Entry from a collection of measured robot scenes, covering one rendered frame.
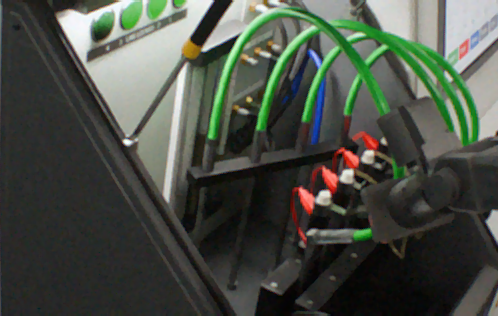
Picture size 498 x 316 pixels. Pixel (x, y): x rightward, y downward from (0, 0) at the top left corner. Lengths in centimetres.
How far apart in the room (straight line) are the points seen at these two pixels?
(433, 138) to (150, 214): 33
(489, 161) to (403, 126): 14
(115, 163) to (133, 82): 28
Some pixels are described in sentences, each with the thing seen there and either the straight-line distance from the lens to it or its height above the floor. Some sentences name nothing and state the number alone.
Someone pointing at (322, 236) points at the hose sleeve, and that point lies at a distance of 120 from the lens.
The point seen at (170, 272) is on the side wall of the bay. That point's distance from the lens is 104.
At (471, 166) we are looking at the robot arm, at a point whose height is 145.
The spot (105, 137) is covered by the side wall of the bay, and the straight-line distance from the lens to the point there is 102.
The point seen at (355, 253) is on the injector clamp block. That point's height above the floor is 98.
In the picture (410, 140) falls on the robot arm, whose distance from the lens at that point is 94.
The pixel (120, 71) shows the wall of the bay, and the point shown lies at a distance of 124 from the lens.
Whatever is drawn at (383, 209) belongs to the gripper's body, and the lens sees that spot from 103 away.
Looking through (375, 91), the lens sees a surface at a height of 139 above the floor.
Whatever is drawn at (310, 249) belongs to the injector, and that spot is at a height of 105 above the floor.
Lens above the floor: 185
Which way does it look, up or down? 31 degrees down
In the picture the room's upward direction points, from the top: 10 degrees clockwise
